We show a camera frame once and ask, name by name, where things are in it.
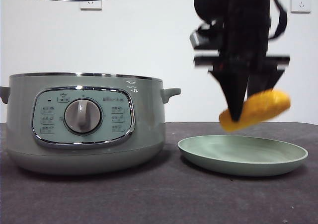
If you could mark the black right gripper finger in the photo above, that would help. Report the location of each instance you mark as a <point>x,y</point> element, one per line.
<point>233,92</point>
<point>263,80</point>

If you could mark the yellow corn cob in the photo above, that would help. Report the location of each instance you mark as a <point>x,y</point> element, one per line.
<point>268,107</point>

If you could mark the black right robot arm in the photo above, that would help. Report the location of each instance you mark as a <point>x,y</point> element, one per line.
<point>211,0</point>

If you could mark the pale green round plate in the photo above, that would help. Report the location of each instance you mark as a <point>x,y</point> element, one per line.
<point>238,154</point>

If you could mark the pale green electric steamer pot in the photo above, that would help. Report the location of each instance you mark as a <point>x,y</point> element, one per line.
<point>149,114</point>

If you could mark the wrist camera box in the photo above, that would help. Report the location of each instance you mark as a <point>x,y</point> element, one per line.
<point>206,39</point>

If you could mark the white wall socket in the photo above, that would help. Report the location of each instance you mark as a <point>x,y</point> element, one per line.
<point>300,2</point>
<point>95,5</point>

